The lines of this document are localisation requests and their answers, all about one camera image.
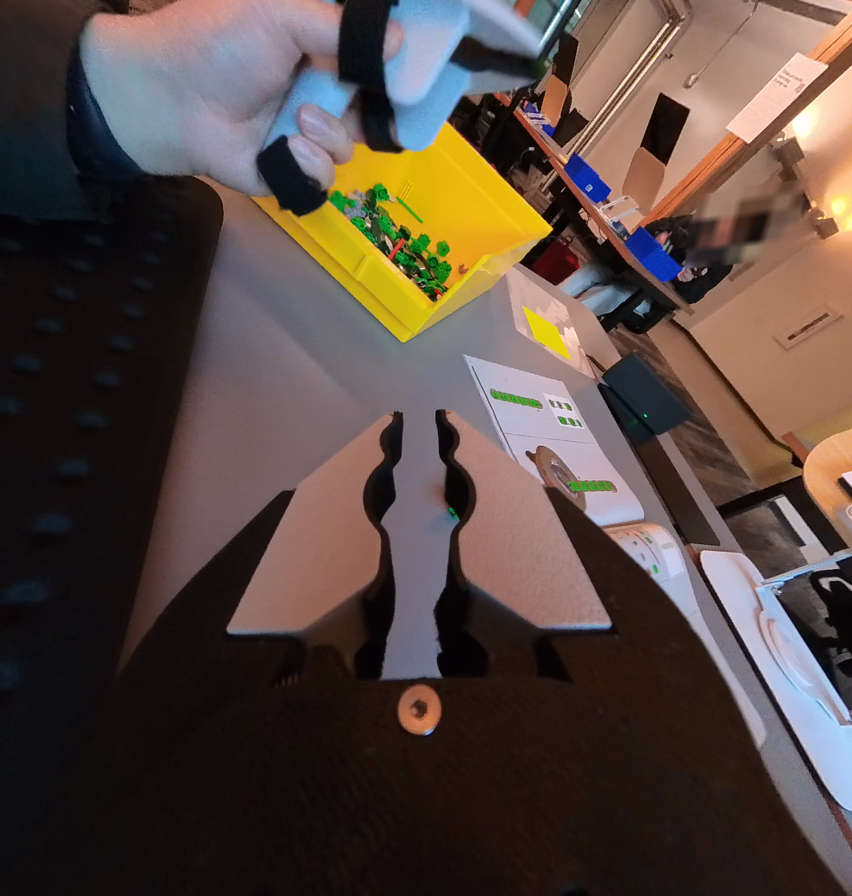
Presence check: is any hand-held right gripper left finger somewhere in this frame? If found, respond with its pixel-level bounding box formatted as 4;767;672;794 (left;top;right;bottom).
226;412;406;676

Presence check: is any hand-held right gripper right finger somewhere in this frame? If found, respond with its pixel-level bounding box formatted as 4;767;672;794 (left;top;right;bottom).
434;409;614;676

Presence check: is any yellow plastic bin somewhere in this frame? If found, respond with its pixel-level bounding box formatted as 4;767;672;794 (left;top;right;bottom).
251;122;554;344

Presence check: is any pile of green toy bricks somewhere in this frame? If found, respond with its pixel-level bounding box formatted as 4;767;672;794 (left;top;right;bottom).
328;182;455;303

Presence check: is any person's left forearm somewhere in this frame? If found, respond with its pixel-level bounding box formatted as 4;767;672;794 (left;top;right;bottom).
0;0;147;219

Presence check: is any grey desk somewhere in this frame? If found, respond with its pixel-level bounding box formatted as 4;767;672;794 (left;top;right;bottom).
118;178;852;896

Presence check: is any person's left hand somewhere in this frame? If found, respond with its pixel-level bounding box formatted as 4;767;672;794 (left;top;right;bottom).
79;0;406;198

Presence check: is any toy instruction booklet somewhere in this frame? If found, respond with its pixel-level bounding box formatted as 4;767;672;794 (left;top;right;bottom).
463;353;689;583

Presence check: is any blue storage bin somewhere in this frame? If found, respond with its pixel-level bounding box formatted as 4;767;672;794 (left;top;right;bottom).
625;227;683;283
564;154;612;203

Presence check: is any black device with green light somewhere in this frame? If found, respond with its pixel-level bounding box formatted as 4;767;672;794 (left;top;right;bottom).
597;352;693;445

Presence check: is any yellow paper sheet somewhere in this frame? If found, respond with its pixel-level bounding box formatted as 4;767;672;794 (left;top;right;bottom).
522;306;572;361

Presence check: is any white tray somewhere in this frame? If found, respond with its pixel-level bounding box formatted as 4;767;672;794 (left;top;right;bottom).
699;549;852;813

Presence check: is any red bag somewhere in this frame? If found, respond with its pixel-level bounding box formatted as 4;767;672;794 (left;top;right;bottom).
531;238;581;284

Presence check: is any black monitor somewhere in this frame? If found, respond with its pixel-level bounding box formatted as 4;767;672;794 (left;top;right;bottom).
639;93;691;168

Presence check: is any black studded mat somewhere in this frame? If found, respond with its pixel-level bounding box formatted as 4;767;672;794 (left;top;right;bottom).
0;175;225;806

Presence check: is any round wooden table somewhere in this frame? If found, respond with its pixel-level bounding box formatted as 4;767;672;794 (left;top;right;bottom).
803;420;852;561

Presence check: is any white wall sign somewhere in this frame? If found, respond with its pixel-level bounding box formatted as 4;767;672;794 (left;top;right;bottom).
725;52;829;144

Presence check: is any wall vent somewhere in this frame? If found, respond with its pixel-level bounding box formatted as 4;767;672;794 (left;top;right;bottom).
775;304;841;350

